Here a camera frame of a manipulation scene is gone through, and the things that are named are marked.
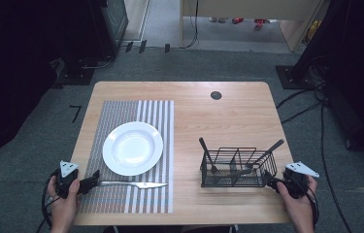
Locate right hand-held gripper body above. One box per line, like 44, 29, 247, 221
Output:
281, 161, 320, 200

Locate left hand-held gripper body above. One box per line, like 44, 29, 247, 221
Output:
54, 160, 82, 199

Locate black wire cutlery basket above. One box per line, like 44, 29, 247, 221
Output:
199, 147, 279, 189

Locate silver table knife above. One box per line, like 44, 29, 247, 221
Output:
97, 180, 169, 190

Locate person's right hand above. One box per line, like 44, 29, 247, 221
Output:
276, 175, 318, 227

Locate person's left hand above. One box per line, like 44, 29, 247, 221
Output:
47, 175, 83, 229

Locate white round plate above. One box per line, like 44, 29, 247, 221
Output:
102, 120, 164, 178

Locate black floor tape corner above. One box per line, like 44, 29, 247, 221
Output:
69, 104, 83, 124

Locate striped woven placemat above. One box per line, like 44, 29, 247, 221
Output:
79, 99, 175, 215

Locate black stand base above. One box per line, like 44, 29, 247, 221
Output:
52, 57, 96, 89
275, 64, 318, 90

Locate dark cabinet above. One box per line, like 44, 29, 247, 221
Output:
89, 0, 129, 61

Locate yellow object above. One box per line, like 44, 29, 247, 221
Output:
305, 19, 322, 45

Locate light wooden desk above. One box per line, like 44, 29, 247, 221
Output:
179, 0, 328, 53

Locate right hand-held gripper cable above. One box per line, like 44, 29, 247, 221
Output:
305, 184, 320, 229

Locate hand-held gripper cable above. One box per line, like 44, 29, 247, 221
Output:
305, 184, 320, 229
35, 170, 59, 233

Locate black-handled spoon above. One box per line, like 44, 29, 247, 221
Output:
243, 139, 285, 173

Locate left hand-held gripper cable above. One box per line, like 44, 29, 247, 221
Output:
35, 170, 59, 233

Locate black-handled fork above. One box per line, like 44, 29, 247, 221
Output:
198, 137, 220, 175

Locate black floor cable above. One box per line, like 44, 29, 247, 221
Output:
276, 87, 321, 126

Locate hanging black cable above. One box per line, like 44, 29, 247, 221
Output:
180, 0, 201, 50

